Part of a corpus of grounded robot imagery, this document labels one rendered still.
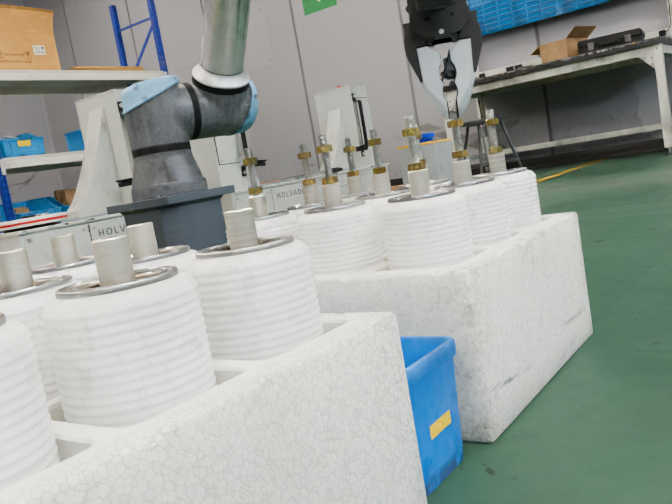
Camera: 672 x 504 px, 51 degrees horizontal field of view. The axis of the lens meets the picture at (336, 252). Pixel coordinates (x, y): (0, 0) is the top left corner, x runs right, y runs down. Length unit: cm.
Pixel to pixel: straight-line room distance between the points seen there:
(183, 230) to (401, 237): 69
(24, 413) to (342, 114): 440
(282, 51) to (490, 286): 685
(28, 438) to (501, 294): 53
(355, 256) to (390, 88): 599
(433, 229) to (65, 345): 43
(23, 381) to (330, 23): 687
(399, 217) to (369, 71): 617
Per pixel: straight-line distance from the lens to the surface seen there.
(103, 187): 332
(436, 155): 120
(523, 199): 98
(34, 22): 645
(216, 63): 145
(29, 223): 306
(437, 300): 73
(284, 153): 757
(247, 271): 50
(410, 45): 90
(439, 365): 67
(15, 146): 604
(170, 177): 141
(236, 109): 149
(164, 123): 143
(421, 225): 75
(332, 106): 476
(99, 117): 340
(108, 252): 46
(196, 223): 141
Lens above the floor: 30
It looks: 7 degrees down
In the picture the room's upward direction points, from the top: 10 degrees counter-clockwise
